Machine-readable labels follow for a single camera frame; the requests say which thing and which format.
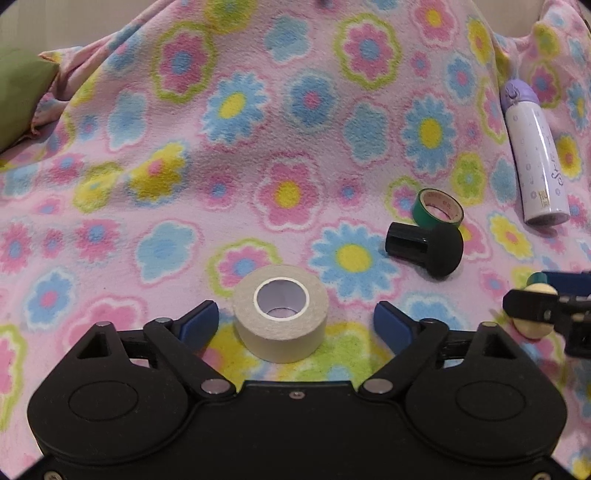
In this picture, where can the beige round ball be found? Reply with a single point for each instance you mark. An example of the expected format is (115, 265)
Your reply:
(533, 328)

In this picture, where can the beige tape roll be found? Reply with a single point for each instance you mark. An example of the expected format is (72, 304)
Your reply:
(277, 341)

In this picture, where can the black rubber knob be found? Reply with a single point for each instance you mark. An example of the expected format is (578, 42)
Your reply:
(438, 249)

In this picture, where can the pink floral fleece blanket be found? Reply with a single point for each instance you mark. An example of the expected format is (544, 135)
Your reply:
(138, 207)

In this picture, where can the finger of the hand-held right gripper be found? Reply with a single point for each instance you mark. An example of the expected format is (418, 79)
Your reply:
(531, 305)
(570, 281)

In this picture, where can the green tape roll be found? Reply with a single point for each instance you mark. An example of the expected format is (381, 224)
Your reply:
(421, 212)

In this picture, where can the purple and white bottle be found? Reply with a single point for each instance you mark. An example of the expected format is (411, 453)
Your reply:
(535, 161)

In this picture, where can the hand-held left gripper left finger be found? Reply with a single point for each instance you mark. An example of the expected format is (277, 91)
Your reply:
(198, 318)

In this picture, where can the green pillow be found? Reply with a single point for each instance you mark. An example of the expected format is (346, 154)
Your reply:
(23, 92)

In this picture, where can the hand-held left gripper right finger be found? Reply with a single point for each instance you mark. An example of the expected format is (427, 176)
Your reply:
(392, 323)

